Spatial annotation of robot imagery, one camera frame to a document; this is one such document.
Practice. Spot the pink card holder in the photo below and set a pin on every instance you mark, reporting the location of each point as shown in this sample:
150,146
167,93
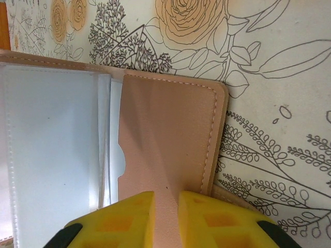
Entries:
168,129

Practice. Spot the brown wooden board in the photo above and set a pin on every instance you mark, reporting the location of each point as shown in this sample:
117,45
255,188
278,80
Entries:
3,23

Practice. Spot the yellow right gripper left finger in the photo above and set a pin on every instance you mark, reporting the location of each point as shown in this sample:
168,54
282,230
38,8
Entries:
116,227

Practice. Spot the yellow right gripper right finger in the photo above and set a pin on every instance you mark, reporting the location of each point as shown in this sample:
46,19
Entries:
219,227

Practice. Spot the white floral tablecloth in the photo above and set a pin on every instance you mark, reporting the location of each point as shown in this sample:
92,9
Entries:
284,77

